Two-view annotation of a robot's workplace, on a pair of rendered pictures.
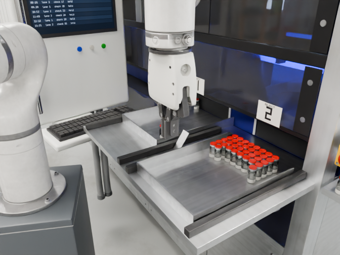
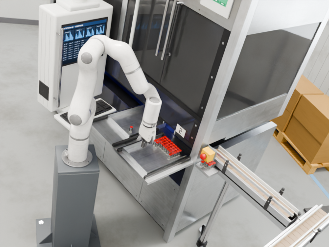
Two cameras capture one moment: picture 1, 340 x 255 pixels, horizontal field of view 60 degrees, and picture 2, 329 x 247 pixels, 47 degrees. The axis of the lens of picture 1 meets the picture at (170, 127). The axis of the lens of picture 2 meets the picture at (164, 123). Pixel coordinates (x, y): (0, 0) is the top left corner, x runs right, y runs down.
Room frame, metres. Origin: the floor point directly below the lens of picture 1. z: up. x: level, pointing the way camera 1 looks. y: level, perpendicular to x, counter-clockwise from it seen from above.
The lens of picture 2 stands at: (-1.16, 0.40, 2.49)
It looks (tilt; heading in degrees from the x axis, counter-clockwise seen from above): 35 degrees down; 344
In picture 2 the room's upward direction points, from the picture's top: 15 degrees clockwise
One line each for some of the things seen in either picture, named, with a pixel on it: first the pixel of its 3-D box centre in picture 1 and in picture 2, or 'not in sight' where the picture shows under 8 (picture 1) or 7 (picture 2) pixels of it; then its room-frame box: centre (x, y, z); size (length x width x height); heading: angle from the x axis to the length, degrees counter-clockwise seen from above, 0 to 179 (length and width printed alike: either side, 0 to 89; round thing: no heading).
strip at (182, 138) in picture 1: (168, 144); (134, 138); (0.81, 0.01, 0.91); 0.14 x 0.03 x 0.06; 123
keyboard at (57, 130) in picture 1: (96, 120); (87, 111); (1.21, 0.33, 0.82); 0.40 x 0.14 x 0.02; 132
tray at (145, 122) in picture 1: (177, 119); (136, 120); (1.04, -0.03, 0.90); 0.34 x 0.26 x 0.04; 123
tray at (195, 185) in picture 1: (213, 170); (154, 153); (0.69, -0.12, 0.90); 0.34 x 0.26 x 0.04; 123
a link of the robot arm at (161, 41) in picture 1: (170, 39); (149, 121); (0.53, 0.00, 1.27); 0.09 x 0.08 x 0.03; 34
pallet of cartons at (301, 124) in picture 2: not in sight; (312, 117); (2.22, -2.34, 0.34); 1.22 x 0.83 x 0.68; 9
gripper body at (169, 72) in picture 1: (169, 74); (147, 130); (0.53, 0.00, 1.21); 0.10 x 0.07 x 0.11; 34
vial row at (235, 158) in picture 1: (237, 158); (164, 148); (0.74, -0.19, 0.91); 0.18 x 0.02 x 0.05; 33
